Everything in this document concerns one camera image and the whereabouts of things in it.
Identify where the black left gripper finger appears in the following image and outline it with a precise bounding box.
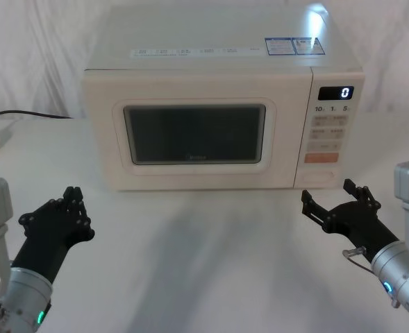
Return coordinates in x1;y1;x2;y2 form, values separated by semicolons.
18;186;75;228
72;186;97;241

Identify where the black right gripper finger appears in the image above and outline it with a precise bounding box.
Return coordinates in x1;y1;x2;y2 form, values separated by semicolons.
300;189;335;234
342;178;382;211

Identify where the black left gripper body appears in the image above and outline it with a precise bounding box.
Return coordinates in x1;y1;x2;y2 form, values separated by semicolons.
12;208;83;284

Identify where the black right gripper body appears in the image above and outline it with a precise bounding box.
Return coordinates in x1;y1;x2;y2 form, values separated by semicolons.
325;200;399;259

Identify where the oven control panel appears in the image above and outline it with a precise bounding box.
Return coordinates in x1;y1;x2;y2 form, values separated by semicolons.
293;67;365;190

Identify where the white table cloth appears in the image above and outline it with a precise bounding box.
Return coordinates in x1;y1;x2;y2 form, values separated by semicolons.
0;110;409;333

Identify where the wrinkled white backdrop cloth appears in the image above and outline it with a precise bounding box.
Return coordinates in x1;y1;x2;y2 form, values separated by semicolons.
0;0;409;121

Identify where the cream microwave oven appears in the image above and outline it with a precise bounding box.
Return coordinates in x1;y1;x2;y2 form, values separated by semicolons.
81;3;365;192

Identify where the thin cable with silver plug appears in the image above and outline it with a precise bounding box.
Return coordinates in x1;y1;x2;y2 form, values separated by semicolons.
342;246;374;270

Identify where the black power cable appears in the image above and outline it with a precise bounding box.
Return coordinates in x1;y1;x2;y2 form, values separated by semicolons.
0;109;76;135

